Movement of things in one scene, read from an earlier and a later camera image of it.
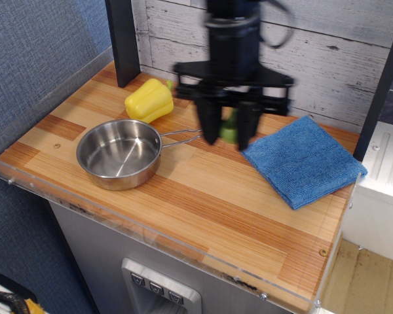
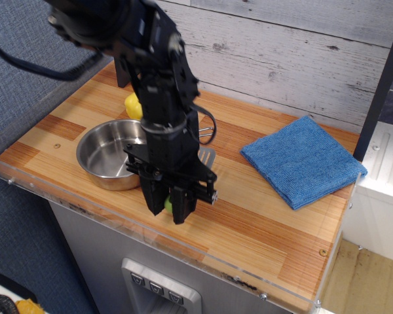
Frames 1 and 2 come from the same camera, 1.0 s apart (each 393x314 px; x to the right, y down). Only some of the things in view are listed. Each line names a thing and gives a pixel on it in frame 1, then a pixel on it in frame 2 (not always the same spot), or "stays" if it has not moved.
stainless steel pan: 125,154 stays
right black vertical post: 380,92 stays
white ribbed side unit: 376,221 stays
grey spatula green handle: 229,123 -> 207,154
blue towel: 304,161 stays
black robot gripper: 233,81 -> 171,157
